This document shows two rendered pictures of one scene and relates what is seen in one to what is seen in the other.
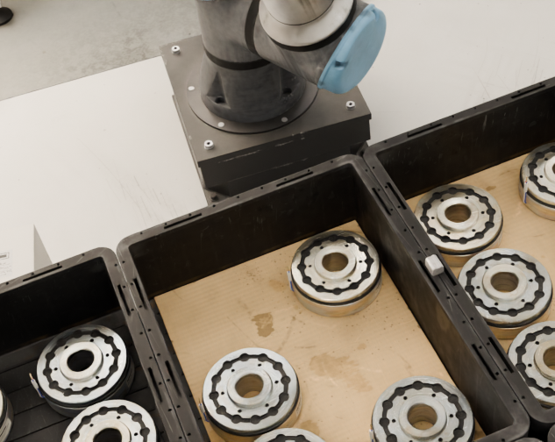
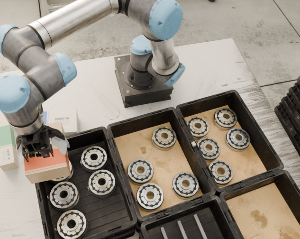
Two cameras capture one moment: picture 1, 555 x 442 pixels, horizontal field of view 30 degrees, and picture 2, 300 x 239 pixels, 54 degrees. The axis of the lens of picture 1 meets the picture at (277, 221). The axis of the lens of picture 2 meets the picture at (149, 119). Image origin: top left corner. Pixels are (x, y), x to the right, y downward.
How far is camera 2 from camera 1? 0.28 m
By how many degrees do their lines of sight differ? 12
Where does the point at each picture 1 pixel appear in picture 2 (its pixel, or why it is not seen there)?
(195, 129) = (124, 86)
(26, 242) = (74, 114)
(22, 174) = (69, 88)
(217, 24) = (137, 60)
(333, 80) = (169, 84)
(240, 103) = (138, 81)
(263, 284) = (143, 138)
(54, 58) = not seen: hidden behind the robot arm
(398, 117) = (178, 86)
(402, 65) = not seen: hidden behind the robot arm
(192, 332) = (123, 150)
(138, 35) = (92, 32)
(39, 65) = not seen: hidden behind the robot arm
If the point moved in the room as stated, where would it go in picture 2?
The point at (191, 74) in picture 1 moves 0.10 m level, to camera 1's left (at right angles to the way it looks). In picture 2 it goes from (123, 68) to (103, 69)
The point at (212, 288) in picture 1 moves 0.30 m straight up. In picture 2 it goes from (129, 137) to (130, 96)
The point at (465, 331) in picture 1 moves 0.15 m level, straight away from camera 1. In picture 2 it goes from (200, 164) to (203, 130)
